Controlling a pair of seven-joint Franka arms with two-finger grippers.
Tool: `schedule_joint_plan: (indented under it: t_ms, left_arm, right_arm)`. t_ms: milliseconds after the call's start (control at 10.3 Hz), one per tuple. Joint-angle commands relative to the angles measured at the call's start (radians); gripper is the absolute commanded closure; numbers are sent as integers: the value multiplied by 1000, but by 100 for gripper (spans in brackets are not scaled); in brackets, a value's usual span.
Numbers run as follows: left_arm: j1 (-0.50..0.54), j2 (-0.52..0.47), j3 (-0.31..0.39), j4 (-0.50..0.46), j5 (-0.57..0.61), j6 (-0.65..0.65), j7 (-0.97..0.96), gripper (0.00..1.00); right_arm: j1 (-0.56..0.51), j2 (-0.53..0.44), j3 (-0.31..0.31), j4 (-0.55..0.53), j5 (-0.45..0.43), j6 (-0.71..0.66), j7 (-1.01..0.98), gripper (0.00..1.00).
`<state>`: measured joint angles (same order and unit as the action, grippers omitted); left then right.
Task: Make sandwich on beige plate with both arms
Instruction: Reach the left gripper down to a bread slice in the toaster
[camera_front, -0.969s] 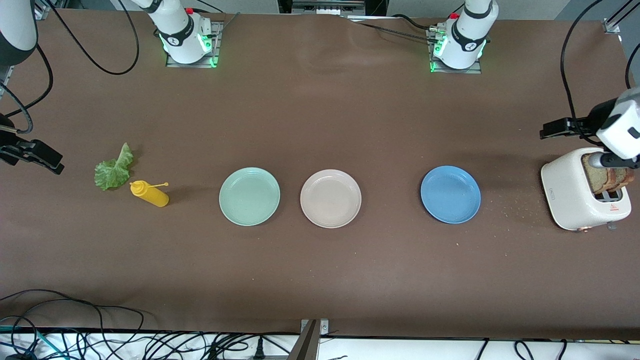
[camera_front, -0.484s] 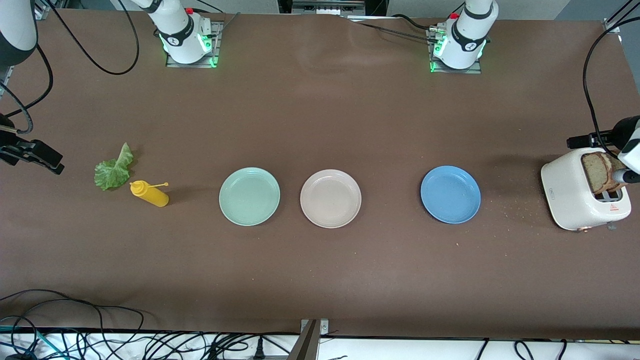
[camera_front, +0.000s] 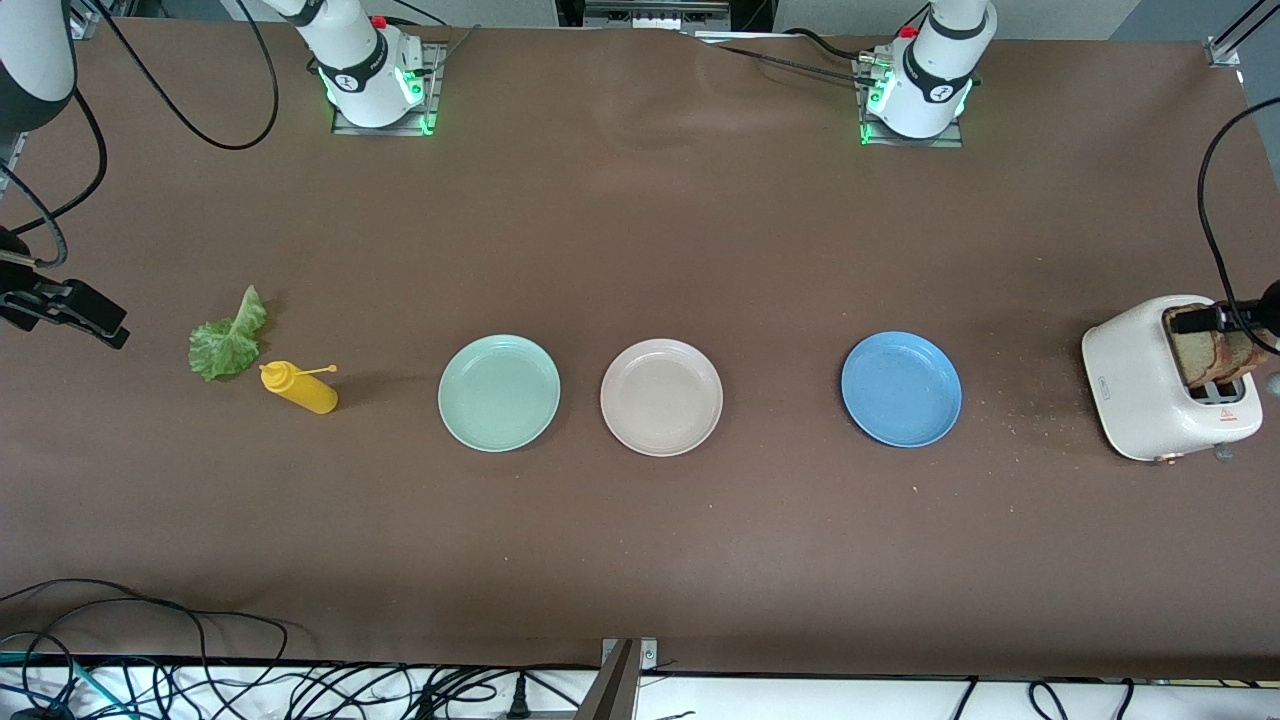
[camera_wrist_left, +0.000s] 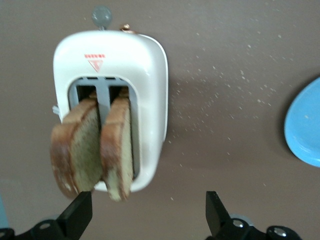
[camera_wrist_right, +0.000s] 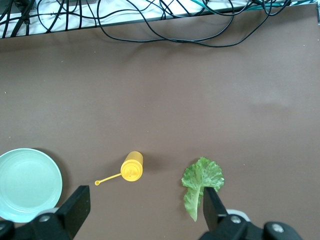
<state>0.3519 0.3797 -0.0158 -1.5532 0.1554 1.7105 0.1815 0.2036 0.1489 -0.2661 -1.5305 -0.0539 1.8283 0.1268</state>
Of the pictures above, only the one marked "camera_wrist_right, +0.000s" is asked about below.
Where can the yellow squeeze bottle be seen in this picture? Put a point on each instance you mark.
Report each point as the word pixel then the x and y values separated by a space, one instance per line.
pixel 132 168

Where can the green lettuce leaf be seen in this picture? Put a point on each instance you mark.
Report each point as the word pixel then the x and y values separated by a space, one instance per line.
pixel 202 175

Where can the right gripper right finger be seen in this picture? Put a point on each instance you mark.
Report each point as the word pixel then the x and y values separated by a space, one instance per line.
pixel 215 212

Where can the mint green plate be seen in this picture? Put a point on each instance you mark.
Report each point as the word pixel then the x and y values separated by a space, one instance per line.
pixel 25 185

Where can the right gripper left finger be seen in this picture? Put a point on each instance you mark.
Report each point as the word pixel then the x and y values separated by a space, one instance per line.
pixel 72 212

